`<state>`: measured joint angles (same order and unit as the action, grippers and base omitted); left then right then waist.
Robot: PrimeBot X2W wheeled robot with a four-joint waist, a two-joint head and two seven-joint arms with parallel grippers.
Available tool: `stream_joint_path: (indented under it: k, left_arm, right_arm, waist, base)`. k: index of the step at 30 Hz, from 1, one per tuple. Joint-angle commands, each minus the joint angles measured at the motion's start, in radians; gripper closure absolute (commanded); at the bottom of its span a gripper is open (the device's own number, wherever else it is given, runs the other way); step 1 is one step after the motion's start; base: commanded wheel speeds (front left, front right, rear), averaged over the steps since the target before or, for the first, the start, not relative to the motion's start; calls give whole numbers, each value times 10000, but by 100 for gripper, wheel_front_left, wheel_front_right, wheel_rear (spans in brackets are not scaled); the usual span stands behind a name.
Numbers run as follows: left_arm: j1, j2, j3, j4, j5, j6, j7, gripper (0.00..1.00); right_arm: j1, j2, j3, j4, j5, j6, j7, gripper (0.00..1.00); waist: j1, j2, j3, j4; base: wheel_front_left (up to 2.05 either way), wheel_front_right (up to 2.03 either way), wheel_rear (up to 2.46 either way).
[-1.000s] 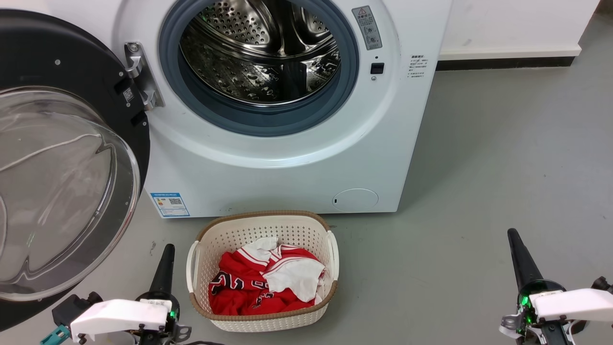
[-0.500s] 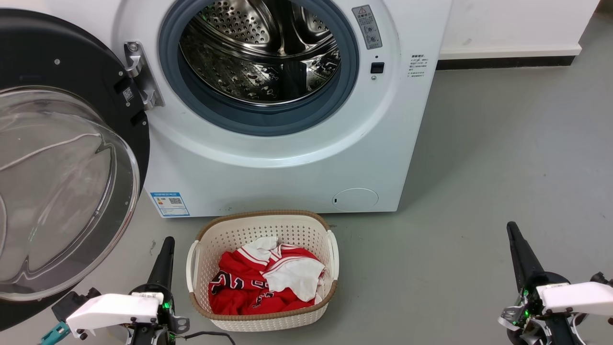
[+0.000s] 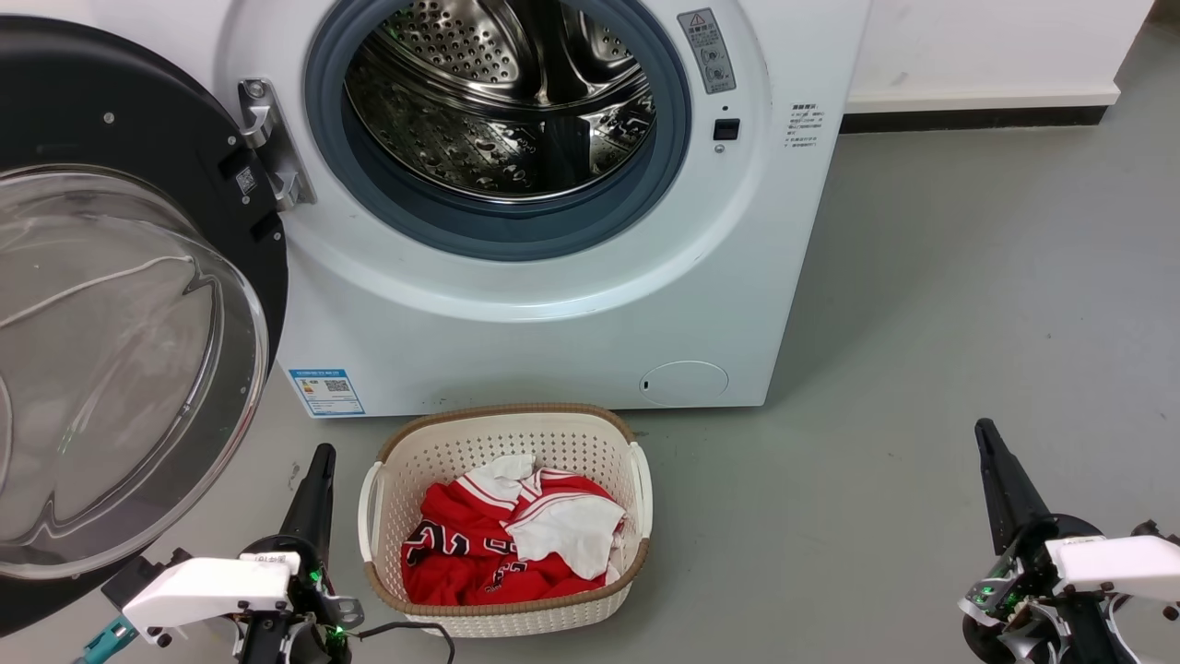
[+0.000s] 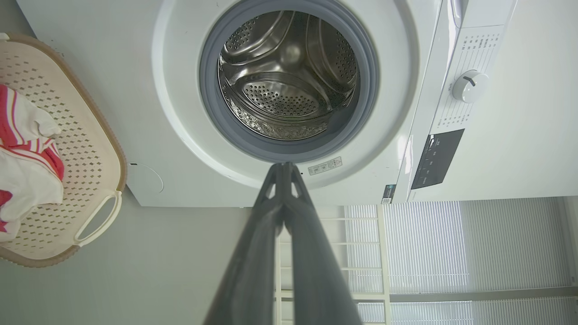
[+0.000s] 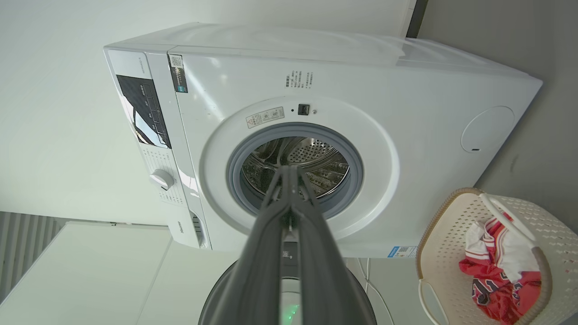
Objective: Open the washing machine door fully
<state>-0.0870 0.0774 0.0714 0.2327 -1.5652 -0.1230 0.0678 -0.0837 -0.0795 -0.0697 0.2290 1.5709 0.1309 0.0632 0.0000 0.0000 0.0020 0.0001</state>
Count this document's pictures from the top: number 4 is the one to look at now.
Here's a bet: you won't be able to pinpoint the white window blinds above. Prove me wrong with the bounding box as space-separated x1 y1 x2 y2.
345 197 578 325

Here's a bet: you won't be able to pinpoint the red and white jersey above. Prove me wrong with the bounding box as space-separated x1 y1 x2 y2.
0 84 65 243

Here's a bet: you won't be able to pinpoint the cream perforated laundry basket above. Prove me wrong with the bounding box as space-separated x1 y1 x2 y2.
0 32 128 268

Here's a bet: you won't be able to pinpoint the white front-load washing machine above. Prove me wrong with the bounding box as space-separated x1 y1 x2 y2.
16 0 519 208

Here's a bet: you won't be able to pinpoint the white round control knob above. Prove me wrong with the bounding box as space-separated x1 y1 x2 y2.
452 70 489 104

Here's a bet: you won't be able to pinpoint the stainless steel washer drum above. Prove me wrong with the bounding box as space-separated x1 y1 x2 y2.
218 10 359 140

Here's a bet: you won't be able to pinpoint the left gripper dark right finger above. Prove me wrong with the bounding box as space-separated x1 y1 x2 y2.
281 162 363 325

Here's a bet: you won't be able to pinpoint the black washer display panel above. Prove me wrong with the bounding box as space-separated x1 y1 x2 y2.
410 129 465 190

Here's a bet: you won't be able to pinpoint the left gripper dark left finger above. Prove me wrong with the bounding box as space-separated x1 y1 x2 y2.
204 162 286 325

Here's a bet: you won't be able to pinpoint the round white filter cover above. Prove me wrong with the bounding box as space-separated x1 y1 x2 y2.
128 162 164 195

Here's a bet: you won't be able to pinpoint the white caution triangle sticker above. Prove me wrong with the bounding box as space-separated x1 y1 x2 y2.
308 157 343 176

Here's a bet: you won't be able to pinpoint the white shelf rack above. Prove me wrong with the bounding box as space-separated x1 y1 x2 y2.
275 205 392 325

